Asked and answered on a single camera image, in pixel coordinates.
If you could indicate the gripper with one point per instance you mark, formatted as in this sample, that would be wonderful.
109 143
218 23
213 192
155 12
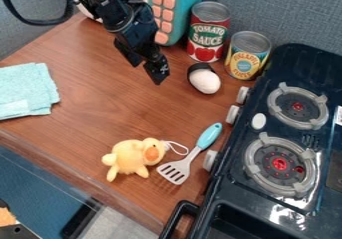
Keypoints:
140 29

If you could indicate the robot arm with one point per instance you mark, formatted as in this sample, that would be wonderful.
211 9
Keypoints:
104 1

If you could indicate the white toy egg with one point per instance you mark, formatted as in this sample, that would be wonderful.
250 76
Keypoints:
205 81

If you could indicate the teal toy with pink buttons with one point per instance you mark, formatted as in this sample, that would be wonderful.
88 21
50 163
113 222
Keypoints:
176 3

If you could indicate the red tomato sauce can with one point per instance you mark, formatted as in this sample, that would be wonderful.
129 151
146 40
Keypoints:
207 33

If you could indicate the yellow plush duck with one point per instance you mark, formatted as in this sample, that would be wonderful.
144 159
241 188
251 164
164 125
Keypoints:
131 156

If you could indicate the yellow can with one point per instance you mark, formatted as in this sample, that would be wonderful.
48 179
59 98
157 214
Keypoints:
246 58

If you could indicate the light blue cloth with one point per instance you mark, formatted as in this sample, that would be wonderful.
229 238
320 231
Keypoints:
24 89

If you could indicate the toy stove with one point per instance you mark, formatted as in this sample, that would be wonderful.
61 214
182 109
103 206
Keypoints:
289 66

